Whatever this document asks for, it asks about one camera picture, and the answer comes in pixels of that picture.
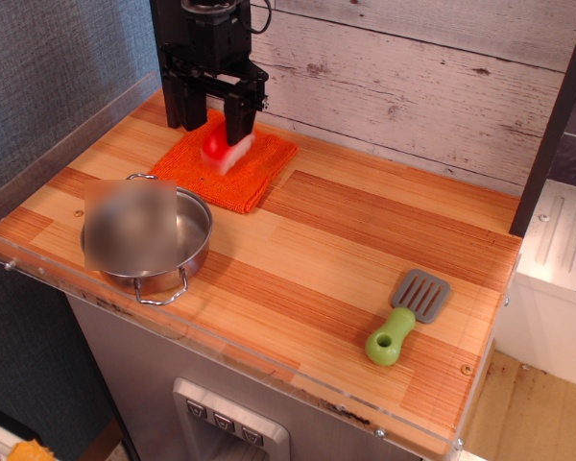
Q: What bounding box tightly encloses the grey spatula with green handle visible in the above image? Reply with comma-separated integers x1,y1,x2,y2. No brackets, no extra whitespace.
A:
365,269,451,366

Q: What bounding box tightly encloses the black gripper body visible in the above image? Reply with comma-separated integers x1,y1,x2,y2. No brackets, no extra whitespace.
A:
160,13,268,110

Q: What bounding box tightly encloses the yellow object bottom left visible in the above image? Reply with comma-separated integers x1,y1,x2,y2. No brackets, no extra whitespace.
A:
6,440,56,461

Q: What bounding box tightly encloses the steel pot with handles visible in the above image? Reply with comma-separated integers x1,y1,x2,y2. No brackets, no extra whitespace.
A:
80,173,213,306

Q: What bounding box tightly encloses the orange knitted cloth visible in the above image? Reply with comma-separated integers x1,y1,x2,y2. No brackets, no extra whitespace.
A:
151,109,298,213

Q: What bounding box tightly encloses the grey toy fridge cabinet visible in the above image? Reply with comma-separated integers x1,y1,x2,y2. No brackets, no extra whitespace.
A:
68,297,416,460

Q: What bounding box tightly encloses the clear acrylic table guard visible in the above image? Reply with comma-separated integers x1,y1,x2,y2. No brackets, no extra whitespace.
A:
0,62,536,459

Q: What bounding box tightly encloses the white toy sink unit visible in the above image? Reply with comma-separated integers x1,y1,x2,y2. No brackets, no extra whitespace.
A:
494,181,576,384

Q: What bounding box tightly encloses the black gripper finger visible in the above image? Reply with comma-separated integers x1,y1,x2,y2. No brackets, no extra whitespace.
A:
224,93,257,146
177,80,207,132

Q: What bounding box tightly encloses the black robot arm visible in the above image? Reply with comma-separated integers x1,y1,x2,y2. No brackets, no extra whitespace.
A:
151,1,269,146

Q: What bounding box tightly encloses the silver dispenser button panel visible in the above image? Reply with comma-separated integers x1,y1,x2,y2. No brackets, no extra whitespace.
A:
172,377,291,460

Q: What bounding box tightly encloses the red and white toy sushi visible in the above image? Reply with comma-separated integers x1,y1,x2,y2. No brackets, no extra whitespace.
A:
202,121,255,176

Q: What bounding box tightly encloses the dark right vertical post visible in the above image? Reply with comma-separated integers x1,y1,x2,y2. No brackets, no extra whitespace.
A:
510,44,576,237

